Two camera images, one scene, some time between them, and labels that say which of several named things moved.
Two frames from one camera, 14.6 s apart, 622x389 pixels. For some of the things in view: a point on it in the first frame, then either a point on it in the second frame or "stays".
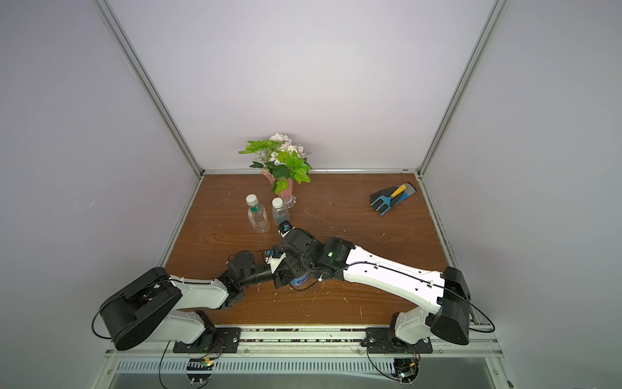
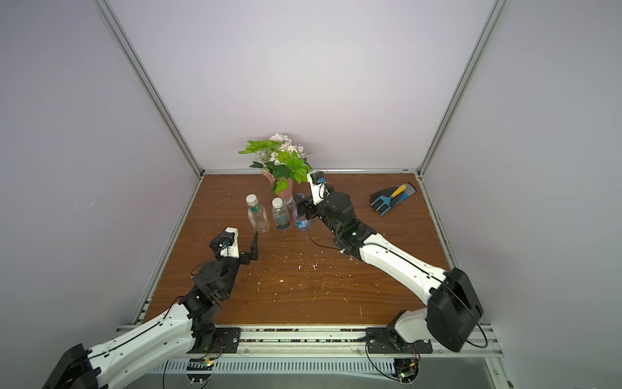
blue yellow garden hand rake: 387,200 stays
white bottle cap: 277,203 stays
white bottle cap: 252,199 stays
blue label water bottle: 300,280 -> 300,222
